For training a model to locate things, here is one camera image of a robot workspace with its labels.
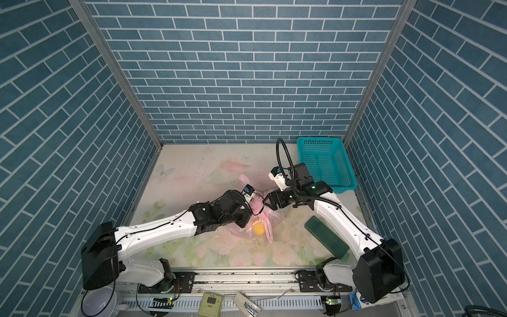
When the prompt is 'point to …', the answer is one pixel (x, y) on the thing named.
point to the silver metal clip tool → (247, 304)
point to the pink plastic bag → (267, 216)
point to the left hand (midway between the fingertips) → (252, 211)
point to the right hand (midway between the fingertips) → (269, 195)
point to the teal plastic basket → (327, 160)
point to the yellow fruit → (259, 228)
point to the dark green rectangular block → (320, 231)
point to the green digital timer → (211, 304)
